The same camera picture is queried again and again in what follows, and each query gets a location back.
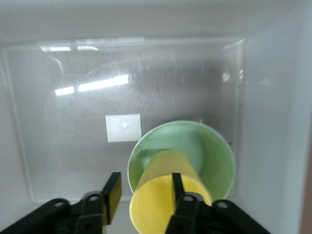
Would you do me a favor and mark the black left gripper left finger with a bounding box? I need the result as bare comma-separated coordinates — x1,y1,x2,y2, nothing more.
0,172,122,234

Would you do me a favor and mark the green bowl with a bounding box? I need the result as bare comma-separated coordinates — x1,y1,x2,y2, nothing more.
127,120,235,202

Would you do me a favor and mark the clear plastic box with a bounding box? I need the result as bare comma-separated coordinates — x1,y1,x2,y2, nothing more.
0,0,312,234

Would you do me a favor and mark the white square label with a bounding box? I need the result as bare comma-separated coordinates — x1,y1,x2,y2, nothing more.
105,114,142,143

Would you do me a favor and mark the yellow plastic cup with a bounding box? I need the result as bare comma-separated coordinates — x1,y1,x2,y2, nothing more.
129,149,212,234

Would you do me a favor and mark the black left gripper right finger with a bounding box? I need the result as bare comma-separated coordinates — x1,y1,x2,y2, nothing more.
165,172,270,234

